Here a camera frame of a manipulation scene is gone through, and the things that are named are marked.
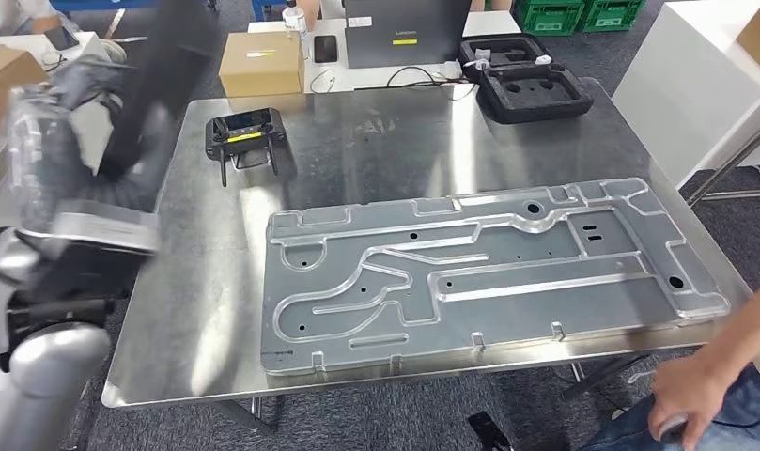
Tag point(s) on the person's right hand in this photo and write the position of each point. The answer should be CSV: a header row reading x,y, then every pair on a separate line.
x,y
697,386

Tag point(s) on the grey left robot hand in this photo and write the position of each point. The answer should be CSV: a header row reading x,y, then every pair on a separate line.
x,y
49,143

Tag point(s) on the black round handheld device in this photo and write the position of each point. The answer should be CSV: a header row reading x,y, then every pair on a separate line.
x,y
672,429

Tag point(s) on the black plastic plate bracket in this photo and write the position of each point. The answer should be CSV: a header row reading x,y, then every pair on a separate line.
x,y
162,74

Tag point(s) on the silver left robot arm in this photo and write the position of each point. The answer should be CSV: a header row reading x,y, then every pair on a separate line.
x,y
49,367

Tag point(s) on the person's right forearm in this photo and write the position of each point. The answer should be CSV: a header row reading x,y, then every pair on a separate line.
x,y
747,336

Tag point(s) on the stainless steel workbench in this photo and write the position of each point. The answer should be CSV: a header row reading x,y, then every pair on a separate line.
x,y
186,311

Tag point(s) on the person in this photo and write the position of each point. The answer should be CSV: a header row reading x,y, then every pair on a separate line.
x,y
6,12
747,411

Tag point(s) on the black remote controller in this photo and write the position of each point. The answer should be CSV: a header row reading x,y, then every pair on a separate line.
x,y
246,134

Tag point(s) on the stamped sheet metal panel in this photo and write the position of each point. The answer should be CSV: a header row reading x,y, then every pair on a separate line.
x,y
510,311

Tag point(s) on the white plastic bottle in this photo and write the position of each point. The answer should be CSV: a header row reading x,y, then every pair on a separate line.
x,y
295,28

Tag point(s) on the black foam case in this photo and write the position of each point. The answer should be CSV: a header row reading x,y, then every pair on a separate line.
x,y
541,102

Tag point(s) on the small white gadget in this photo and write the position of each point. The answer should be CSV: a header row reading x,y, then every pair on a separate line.
x,y
481,63
543,60

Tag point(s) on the black laptop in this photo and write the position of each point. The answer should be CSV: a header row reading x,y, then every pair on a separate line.
x,y
404,25

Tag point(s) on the green plastic crate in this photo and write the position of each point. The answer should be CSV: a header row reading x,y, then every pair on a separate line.
x,y
613,15
547,18

